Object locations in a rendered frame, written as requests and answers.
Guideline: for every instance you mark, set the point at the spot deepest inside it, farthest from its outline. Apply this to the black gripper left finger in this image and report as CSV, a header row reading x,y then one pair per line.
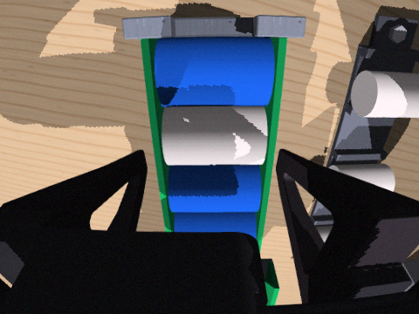
x,y
70,204

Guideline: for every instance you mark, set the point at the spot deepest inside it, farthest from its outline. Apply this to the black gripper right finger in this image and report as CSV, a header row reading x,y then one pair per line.
x,y
372,226

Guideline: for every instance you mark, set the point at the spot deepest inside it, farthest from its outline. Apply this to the blue cylinder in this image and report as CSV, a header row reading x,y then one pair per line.
x,y
214,71
214,188
244,222

